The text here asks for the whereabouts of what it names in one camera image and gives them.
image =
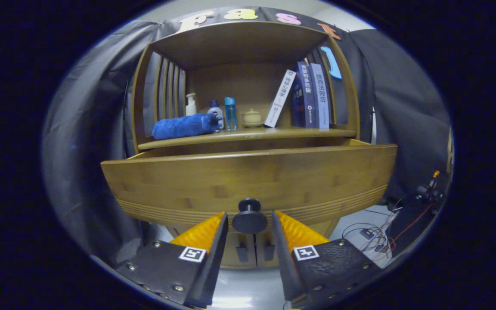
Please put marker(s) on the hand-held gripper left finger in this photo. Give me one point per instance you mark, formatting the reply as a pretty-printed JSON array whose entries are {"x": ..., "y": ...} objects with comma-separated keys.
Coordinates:
[{"x": 213, "y": 271}]

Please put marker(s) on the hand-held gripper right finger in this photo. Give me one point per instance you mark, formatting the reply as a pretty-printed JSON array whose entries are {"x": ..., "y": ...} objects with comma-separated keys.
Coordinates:
[{"x": 284, "y": 267}]

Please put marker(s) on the black drawer knob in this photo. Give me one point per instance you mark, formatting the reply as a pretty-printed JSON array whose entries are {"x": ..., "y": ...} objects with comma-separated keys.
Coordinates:
[{"x": 250, "y": 219}]

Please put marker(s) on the wooden drawer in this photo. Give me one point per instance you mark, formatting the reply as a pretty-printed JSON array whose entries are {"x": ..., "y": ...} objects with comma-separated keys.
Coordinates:
[{"x": 230, "y": 181}]

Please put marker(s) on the wooden countertop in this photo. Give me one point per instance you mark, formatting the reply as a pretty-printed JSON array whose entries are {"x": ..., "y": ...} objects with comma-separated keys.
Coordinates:
[{"x": 274, "y": 131}]

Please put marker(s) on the wooden cabinet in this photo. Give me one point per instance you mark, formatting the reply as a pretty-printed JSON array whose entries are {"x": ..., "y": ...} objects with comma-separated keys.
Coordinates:
[{"x": 239, "y": 82}]

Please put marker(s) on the blue rolled towel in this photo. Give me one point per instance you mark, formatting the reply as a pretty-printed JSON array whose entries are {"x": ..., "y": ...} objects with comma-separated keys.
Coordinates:
[{"x": 183, "y": 126}]

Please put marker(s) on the beige lidded teacup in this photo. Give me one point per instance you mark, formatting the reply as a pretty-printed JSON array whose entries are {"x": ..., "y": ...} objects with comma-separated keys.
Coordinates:
[{"x": 252, "y": 117}]

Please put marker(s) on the clear blue bottle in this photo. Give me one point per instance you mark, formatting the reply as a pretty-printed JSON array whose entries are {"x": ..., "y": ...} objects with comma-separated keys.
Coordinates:
[{"x": 230, "y": 114}]

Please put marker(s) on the white bottle with blue cap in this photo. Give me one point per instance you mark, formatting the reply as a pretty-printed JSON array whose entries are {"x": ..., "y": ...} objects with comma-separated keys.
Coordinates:
[{"x": 215, "y": 112}]

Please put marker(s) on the dark equipment with orange tip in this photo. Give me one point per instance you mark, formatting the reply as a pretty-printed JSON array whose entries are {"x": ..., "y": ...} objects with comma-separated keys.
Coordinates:
[{"x": 429, "y": 191}]

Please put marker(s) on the white pump bottle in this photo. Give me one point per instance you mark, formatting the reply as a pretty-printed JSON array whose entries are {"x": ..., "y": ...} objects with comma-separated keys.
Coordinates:
[{"x": 190, "y": 107}]

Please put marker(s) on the white book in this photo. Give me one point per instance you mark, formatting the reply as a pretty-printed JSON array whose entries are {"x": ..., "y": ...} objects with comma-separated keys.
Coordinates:
[{"x": 280, "y": 99}]

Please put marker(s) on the dark blue book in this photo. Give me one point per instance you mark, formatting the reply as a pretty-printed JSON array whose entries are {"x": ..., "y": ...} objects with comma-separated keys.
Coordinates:
[{"x": 306, "y": 94}]

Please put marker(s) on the light blue book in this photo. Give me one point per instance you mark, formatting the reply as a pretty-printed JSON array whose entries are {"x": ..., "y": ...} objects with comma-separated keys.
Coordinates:
[{"x": 320, "y": 94}]

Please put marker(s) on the black backdrop cloth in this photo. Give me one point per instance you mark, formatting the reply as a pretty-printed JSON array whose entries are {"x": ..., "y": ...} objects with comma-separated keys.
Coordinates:
[{"x": 84, "y": 129}]

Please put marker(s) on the beige object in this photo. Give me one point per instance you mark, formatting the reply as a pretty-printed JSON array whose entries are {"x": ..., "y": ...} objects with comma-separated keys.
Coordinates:
[{"x": 449, "y": 150}]

